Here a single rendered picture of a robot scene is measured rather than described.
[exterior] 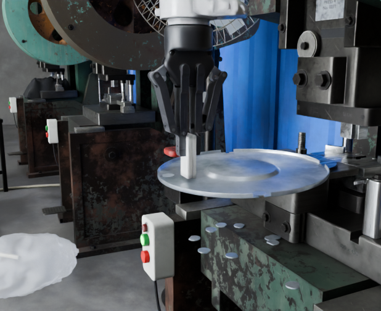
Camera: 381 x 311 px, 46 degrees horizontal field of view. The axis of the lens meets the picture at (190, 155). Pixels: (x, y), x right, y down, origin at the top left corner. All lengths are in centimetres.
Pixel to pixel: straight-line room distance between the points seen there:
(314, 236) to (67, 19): 147
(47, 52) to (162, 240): 288
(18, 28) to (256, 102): 184
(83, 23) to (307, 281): 155
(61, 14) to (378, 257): 161
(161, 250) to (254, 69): 239
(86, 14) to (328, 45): 134
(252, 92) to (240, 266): 247
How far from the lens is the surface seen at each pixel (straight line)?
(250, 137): 330
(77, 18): 201
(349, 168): 85
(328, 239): 80
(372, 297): 71
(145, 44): 208
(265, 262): 80
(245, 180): 72
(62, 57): 375
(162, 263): 101
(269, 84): 309
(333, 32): 86
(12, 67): 726
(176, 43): 68
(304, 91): 86
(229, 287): 94
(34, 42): 371
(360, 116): 82
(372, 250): 74
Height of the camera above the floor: 97
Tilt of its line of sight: 12 degrees down
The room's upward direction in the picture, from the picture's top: straight up
